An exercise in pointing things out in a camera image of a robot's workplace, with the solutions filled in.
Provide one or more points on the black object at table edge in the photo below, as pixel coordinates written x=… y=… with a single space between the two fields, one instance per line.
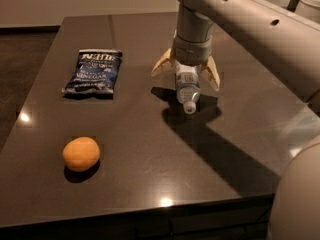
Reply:
x=292 y=5

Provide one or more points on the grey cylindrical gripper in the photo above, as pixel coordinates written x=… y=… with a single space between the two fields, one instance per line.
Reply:
x=192 y=51

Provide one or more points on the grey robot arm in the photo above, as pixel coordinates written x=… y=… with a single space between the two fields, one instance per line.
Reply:
x=288 y=45

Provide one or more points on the blue chip bag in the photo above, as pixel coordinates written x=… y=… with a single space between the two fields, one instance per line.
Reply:
x=96 y=72

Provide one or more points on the orange fruit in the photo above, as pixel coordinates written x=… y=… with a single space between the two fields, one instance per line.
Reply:
x=81 y=154

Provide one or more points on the clear blue plastic bottle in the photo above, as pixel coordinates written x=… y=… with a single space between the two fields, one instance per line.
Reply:
x=187 y=87

